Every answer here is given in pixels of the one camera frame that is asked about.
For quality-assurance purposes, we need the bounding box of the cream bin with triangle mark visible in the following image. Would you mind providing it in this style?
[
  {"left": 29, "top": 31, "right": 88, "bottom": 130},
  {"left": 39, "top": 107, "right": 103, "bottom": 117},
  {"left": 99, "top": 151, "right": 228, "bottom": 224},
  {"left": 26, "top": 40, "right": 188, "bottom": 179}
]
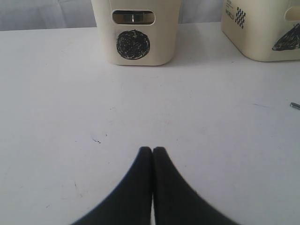
[{"left": 221, "top": 0, "right": 300, "bottom": 62}]

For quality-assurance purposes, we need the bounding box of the cream bin with circle mark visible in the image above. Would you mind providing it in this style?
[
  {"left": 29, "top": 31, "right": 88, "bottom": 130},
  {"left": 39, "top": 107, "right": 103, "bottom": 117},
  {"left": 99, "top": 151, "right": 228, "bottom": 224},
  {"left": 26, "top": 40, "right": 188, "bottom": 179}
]
[{"left": 91, "top": 0, "right": 181, "bottom": 66}]

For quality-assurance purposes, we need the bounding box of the white backdrop curtain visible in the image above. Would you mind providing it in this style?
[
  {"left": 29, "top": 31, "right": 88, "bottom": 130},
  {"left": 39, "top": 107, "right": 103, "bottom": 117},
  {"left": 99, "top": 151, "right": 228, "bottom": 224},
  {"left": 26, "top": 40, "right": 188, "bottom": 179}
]
[{"left": 0, "top": 0, "right": 300, "bottom": 32}]

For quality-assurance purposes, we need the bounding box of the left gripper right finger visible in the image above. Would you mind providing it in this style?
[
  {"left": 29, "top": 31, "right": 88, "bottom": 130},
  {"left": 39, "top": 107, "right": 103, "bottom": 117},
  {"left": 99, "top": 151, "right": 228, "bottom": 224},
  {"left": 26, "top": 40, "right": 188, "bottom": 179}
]
[{"left": 153, "top": 147, "right": 237, "bottom": 225}]

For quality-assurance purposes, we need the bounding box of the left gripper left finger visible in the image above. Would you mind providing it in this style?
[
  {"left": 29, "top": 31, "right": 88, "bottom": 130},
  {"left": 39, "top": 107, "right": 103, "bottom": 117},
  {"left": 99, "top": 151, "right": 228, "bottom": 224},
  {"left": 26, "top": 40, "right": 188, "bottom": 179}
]
[{"left": 73, "top": 147, "right": 153, "bottom": 225}]

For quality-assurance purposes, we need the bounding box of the large stainless steel bowl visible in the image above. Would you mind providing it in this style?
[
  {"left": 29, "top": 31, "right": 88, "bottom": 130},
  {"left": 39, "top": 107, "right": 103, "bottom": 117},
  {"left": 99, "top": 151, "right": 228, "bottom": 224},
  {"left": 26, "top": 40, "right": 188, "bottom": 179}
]
[{"left": 112, "top": 14, "right": 155, "bottom": 24}]

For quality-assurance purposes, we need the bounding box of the stainless steel table knife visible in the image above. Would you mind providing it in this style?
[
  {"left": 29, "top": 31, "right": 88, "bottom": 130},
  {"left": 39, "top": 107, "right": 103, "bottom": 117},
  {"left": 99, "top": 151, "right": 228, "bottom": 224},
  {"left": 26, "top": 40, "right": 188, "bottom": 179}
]
[{"left": 290, "top": 102, "right": 300, "bottom": 110}]

